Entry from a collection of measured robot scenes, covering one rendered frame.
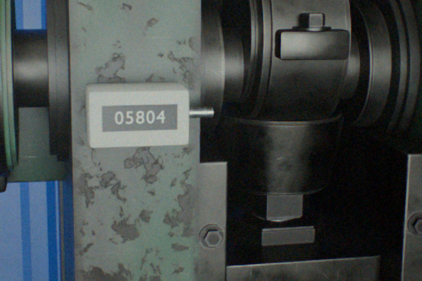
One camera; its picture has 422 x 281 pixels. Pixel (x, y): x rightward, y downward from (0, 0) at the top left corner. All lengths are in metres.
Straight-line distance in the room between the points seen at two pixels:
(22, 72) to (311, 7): 0.24
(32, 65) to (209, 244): 0.21
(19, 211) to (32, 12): 0.46
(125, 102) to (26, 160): 0.30
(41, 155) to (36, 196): 1.04
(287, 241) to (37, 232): 1.21
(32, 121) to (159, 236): 0.25
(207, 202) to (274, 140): 0.10
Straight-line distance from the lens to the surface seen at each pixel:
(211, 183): 0.63
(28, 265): 1.94
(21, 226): 1.93
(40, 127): 0.83
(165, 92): 0.56
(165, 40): 0.59
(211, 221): 0.64
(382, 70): 0.72
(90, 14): 0.59
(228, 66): 0.71
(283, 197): 0.75
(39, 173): 0.84
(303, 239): 0.75
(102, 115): 0.56
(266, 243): 0.74
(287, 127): 0.70
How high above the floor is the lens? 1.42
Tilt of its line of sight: 11 degrees down
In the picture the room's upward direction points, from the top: 1 degrees clockwise
